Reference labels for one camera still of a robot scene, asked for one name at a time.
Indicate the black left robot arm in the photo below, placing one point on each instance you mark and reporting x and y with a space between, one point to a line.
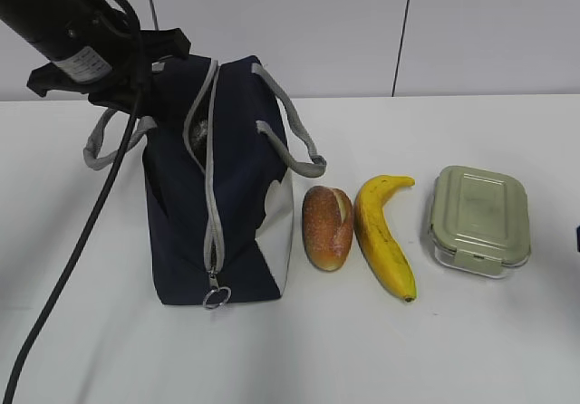
96 48

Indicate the green lidded food container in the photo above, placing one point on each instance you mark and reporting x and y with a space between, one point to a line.
478 222

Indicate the brown bread roll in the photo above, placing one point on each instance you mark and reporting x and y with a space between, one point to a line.
327 227

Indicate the yellow banana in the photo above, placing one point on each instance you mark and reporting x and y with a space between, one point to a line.
380 249

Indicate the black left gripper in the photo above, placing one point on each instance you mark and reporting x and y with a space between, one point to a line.
118 89

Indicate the navy blue lunch bag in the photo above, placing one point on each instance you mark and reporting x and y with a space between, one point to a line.
222 143

